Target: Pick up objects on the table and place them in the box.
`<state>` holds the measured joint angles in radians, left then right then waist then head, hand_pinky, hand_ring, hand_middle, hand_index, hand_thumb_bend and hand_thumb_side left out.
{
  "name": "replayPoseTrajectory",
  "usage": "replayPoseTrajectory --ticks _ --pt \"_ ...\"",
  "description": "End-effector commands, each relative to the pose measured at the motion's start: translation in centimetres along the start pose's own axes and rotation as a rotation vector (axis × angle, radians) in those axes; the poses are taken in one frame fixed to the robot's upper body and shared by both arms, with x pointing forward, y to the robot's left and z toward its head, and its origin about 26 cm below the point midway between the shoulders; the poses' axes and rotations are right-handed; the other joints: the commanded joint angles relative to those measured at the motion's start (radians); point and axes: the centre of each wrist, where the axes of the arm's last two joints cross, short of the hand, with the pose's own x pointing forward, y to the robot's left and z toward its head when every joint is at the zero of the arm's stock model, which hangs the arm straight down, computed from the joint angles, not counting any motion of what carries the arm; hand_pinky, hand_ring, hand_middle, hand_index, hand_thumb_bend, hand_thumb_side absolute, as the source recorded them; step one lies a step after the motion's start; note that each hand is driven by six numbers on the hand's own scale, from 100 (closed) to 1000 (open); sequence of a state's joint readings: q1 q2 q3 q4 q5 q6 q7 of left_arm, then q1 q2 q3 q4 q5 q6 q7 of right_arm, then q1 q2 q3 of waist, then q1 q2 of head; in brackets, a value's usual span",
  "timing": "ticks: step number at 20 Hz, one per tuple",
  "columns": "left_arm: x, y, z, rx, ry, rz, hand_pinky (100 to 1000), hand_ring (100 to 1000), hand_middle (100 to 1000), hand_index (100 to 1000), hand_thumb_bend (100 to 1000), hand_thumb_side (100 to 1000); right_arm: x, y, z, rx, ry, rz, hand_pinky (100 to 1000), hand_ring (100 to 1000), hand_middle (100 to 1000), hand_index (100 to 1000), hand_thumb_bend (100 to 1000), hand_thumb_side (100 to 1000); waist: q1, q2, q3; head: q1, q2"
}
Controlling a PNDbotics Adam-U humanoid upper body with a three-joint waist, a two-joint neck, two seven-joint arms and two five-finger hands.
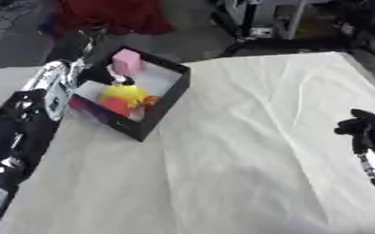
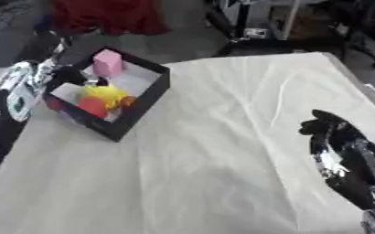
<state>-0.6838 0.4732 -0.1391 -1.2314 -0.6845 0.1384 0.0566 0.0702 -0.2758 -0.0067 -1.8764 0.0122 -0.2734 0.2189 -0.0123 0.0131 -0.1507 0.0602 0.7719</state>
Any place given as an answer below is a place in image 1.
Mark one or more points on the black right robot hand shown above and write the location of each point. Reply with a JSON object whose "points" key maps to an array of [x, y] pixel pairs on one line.
{"points": [[369, 128]]}

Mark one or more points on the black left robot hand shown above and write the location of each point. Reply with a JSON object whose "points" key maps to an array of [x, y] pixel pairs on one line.
{"points": [[70, 45]]}

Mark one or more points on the pink block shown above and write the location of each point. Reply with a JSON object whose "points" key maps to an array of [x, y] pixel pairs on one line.
{"points": [[126, 62]]}

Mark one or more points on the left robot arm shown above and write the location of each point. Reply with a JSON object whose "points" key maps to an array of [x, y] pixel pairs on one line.
{"points": [[20, 134]]}

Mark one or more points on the black box with white inside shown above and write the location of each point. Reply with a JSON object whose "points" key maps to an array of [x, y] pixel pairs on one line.
{"points": [[167, 91]]}

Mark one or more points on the person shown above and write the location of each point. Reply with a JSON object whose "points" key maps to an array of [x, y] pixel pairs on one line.
{"points": [[110, 15]]}

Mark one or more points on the yellow round toy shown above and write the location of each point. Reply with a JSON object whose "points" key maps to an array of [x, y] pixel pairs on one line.
{"points": [[122, 93]]}

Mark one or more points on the red toy block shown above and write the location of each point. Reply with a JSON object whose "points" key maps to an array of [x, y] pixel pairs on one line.
{"points": [[117, 106]]}

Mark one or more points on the small orange toy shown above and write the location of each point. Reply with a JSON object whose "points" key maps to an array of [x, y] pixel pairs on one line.
{"points": [[151, 100]]}

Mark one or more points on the black chair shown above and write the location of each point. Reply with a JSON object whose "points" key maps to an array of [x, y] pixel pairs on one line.
{"points": [[369, 27]]}

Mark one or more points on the black tripod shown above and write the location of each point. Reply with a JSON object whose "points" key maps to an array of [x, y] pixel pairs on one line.
{"points": [[244, 27]]}

